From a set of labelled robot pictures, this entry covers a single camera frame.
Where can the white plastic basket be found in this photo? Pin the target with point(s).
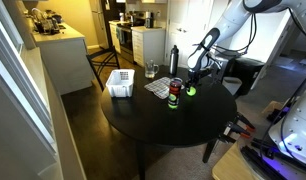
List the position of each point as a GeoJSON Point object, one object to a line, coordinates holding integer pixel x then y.
{"type": "Point", "coordinates": [120, 83]}

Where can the white drawer cabinet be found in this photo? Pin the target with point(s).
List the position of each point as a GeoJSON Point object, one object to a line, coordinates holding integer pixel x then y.
{"type": "Point", "coordinates": [148, 45]}

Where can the white panel door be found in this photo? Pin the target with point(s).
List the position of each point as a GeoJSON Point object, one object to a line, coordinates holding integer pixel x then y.
{"type": "Point", "coordinates": [183, 33]}

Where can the light wooden platform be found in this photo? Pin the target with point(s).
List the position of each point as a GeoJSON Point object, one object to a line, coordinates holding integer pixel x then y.
{"type": "Point", "coordinates": [229, 165]}

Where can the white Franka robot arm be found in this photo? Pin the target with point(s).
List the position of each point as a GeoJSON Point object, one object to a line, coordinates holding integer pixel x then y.
{"type": "Point", "coordinates": [233, 16]}

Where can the checkered white cloth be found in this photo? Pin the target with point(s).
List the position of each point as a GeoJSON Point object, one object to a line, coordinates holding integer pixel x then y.
{"type": "Point", "coordinates": [158, 87]}

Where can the pile of dishes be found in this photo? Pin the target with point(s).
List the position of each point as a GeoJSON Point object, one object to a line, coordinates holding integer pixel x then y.
{"type": "Point", "coordinates": [46, 24]}

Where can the small white waste bin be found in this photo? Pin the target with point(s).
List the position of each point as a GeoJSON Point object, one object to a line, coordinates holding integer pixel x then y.
{"type": "Point", "coordinates": [232, 86]}

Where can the clear glass mug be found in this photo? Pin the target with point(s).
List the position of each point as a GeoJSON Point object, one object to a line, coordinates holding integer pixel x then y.
{"type": "Point", "coordinates": [149, 70]}

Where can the black stainless kitchen stove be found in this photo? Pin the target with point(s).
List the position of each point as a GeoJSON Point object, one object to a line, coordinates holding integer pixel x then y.
{"type": "Point", "coordinates": [128, 40]}

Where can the black grey lidded bin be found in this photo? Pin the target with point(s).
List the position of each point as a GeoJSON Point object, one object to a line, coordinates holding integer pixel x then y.
{"type": "Point", "coordinates": [229, 65]}

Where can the black metal rails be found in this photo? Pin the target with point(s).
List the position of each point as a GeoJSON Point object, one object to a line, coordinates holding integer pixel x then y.
{"type": "Point", "coordinates": [259, 156]}

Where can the stainless steel fridge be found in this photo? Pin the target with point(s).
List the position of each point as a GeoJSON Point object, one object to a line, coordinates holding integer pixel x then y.
{"type": "Point", "coordinates": [99, 23]}

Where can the round black table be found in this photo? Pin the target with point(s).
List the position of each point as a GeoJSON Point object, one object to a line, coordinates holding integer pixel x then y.
{"type": "Point", "coordinates": [166, 120]}

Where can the silver coffee maker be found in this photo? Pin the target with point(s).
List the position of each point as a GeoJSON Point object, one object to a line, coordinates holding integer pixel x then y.
{"type": "Point", "coordinates": [148, 20]}

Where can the black water bottle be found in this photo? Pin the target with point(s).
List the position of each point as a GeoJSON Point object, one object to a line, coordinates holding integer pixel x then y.
{"type": "Point", "coordinates": [173, 61]}

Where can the yellow-green tennis ball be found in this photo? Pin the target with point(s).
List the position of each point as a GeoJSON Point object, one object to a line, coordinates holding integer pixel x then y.
{"type": "Point", "coordinates": [192, 91]}

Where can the white kitchen island counter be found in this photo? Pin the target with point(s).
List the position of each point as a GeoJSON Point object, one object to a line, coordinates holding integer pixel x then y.
{"type": "Point", "coordinates": [64, 56]}

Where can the black wooden chair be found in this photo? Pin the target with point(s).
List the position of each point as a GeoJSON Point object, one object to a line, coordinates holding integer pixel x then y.
{"type": "Point", "coordinates": [104, 61]}

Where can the teal hanging towel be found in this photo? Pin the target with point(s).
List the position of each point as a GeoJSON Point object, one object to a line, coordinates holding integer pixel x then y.
{"type": "Point", "coordinates": [119, 33]}

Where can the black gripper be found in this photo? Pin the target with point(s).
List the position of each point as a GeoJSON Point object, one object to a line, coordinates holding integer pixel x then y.
{"type": "Point", "coordinates": [199, 74]}

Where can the black trash bin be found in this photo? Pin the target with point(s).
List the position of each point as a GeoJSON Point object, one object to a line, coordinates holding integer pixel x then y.
{"type": "Point", "coordinates": [248, 73]}

